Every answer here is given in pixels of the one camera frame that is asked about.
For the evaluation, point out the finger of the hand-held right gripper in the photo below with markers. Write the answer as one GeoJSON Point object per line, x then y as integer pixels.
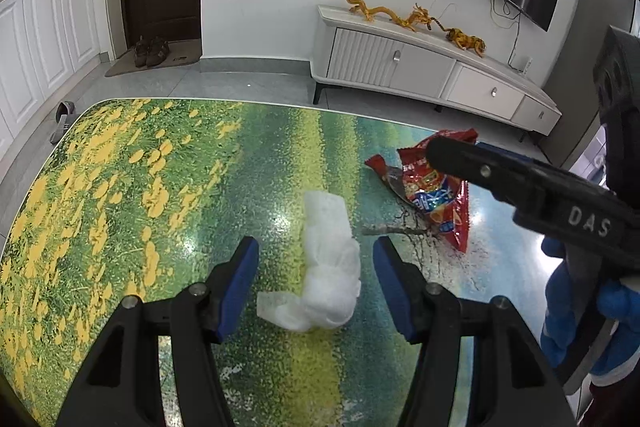
{"type": "Point", "coordinates": [470, 162]}

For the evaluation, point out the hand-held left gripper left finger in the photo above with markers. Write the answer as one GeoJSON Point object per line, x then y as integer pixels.
{"type": "Point", "coordinates": [240, 287]}

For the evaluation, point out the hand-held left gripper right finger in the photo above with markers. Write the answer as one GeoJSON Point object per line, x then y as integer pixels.
{"type": "Point", "coordinates": [395, 287]}

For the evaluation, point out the red and blue snack bag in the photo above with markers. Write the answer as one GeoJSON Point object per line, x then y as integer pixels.
{"type": "Point", "coordinates": [435, 202]}

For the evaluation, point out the large white paper towel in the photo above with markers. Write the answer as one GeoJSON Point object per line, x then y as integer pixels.
{"type": "Point", "coordinates": [330, 267]}

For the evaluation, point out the person's right hand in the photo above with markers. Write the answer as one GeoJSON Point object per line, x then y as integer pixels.
{"type": "Point", "coordinates": [555, 317]}

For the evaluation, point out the grey refrigerator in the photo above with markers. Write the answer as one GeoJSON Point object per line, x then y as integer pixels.
{"type": "Point", "coordinates": [575, 57]}

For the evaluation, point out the white power strip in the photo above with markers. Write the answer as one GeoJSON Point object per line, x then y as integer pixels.
{"type": "Point", "coordinates": [525, 65]}

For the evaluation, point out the golden tiger figurine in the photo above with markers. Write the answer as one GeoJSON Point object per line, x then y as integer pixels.
{"type": "Point", "coordinates": [467, 41]}

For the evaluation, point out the white television cabinet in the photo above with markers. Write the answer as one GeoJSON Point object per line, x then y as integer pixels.
{"type": "Point", "coordinates": [390, 67]}

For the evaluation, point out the short golden dragon figurine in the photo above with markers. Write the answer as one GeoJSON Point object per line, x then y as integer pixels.
{"type": "Point", "coordinates": [417, 18]}

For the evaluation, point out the long golden dragon figurine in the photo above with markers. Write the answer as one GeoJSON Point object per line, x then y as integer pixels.
{"type": "Point", "coordinates": [367, 8]}

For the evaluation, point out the brown doormat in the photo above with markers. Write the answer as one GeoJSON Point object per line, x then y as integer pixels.
{"type": "Point", "coordinates": [180, 59]}

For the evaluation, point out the grey slipper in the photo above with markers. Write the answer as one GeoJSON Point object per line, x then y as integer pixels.
{"type": "Point", "coordinates": [62, 119]}

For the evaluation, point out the white cupboard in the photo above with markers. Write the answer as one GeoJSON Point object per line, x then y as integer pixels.
{"type": "Point", "coordinates": [45, 32]}

